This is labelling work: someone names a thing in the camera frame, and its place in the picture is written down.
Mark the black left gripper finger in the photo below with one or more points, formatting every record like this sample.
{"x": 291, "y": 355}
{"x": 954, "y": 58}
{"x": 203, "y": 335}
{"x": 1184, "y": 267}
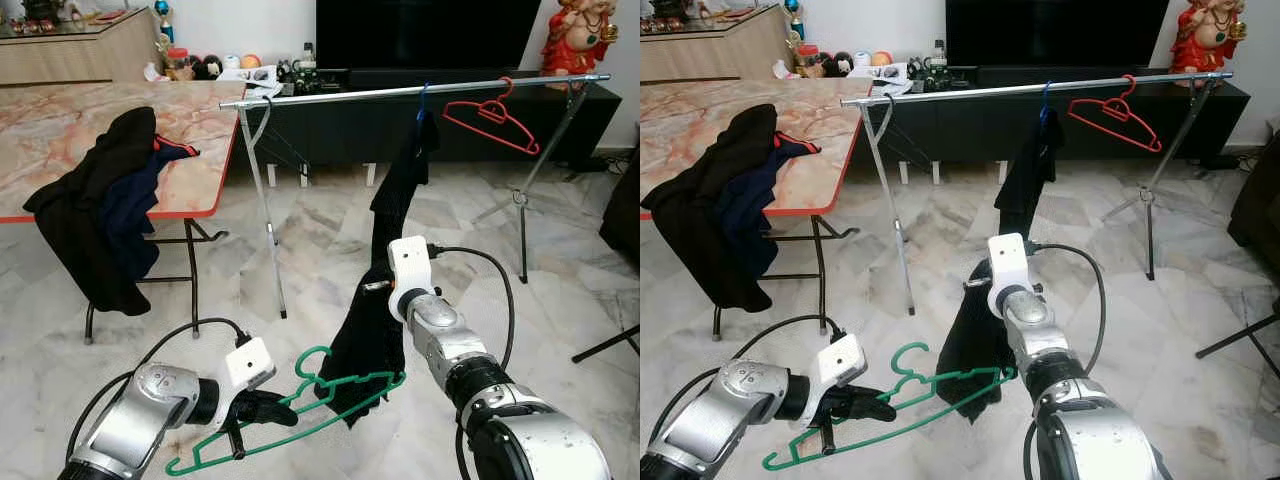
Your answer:
{"x": 278, "y": 400}
{"x": 280, "y": 418}
{"x": 876, "y": 397}
{"x": 878, "y": 414}

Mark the plain black shirt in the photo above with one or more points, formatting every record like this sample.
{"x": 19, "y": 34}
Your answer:
{"x": 970, "y": 345}
{"x": 365, "y": 350}

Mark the green plastic hanger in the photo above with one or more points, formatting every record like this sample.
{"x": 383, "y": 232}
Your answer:
{"x": 782, "y": 461}
{"x": 185, "y": 466}

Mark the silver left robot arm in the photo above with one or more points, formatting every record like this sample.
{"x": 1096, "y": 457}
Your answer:
{"x": 140, "y": 420}
{"x": 720, "y": 420}

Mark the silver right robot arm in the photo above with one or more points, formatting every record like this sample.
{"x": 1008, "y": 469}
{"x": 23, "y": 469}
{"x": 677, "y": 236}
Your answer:
{"x": 1100, "y": 430}
{"x": 520, "y": 430}

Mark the blue plastic hanger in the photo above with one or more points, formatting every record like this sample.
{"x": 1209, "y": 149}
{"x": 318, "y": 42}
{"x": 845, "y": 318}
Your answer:
{"x": 1045, "y": 98}
{"x": 424, "y": 100}

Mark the red plastic hanger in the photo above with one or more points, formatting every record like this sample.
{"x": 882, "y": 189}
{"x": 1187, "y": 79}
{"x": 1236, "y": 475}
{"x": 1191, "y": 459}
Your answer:
{"x": 1115, "y": 108}
{"x": 492, "y": 110}

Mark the black tv console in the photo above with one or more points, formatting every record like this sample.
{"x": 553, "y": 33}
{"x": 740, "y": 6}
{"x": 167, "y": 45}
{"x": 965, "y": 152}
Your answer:
{"x": 340, "y": 135}
{"x": 960, "y": 135}

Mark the silver clothes rack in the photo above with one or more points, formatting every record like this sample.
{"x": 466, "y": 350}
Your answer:
{"x": 950, "y": 94}
{"x": 330, "y": 96}

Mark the navy shirt with red trim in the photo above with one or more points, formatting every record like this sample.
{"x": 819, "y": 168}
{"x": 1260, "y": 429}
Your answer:
{"x": 130, "y": 215}
{"x": 755, "y": 215}

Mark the black soundbar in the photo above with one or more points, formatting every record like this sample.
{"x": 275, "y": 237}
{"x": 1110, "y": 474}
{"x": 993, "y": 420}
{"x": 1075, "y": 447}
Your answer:
{"x": 430, "y": 77}
{"x": 1060, "y": 75}

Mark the stack of white papers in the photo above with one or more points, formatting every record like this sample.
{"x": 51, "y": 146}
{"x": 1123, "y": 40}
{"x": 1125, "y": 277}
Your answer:
{"x": 250, "y": 75}
{"x": 880, "y": 73}

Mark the white plastic bottle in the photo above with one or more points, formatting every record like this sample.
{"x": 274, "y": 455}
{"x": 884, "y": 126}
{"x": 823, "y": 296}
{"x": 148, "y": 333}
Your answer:
{"x": 938, "y": 54}
{"x": 308, "y": 56}

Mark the orange ball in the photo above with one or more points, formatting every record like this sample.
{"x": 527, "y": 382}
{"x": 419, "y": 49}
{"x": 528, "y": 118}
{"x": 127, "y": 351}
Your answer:
{"x": 881, "y": 59}
{"x": 252, "y": 61}

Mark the dark brown plush toy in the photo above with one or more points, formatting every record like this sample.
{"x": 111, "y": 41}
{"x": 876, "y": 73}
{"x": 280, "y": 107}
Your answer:
{"x": 208, "y": 68}
{"x": 838, "y": 66}

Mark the black flat television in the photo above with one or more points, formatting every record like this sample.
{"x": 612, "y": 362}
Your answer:
{"x": 430, "y": 30}
{"x": 1050, "y": 30}

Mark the jar with red lid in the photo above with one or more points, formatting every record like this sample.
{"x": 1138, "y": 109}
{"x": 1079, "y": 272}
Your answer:
{"x": 808, "y": 63}
{"x": 179, "y": 65}

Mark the white tissue pack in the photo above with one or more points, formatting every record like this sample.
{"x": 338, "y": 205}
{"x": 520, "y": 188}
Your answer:
{"x": 153, "y": 73}
{"x": 783, "y": 71}

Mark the red laughing buddha statue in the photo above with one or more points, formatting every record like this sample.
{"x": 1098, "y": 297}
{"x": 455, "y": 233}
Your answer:
{"x": 575, "y": 45}
{"x": 1205, "y": 42}

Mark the marble folding table red edge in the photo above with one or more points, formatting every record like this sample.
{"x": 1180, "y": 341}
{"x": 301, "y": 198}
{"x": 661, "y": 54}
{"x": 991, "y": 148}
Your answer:
{"x": 60, "y": 130}
{"x": 690, "y": 125}

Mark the blue trophy ornament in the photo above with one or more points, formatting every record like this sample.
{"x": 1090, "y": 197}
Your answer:
{"x": 164, "y": 25}
{"x": 793, "y": 22}

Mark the wooden sideboard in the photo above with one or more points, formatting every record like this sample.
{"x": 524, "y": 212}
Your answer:
{"x": 80, "y": 55}
{"x": 710, "y": 52}

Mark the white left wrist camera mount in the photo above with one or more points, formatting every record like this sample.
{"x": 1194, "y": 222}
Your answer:
{"x": 248, "y": 362}
{"x": 840, "y": 360}

